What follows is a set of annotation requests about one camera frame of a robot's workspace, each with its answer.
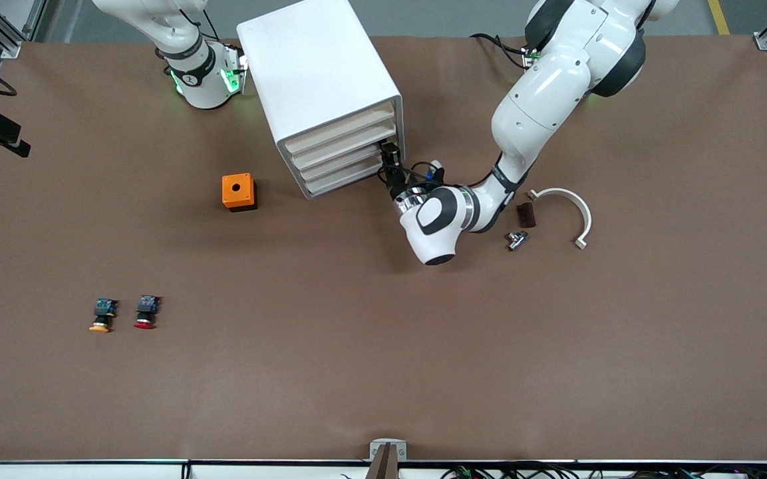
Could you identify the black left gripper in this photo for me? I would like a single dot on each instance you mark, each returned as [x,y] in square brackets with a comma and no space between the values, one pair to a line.
[397,183]

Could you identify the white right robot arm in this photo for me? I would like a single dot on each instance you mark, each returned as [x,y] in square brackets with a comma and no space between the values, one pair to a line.
[200,66]

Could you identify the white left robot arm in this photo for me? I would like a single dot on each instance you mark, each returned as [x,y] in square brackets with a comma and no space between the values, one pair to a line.
[543,100]

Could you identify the red mushroom push button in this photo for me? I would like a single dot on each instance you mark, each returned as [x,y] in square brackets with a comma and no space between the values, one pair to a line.
[146,313]

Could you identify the yellow mushroom push button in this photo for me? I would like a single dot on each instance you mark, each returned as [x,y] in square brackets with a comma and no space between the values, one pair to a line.
[102,316]

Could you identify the silver metal tee fitting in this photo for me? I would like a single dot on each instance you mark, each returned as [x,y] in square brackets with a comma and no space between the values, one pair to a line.
[516,239]

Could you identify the small brown block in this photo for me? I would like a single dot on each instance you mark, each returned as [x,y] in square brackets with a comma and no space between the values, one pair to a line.
[526,215]

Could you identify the orange push-button enclosure box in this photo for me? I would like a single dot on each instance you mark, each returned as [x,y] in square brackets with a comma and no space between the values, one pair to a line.
[237,189]

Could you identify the white curved plastic bracket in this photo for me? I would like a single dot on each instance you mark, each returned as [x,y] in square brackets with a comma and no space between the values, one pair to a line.
[579,206]

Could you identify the white table edge rail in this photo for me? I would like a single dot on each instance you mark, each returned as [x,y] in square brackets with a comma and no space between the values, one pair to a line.
[90,471]

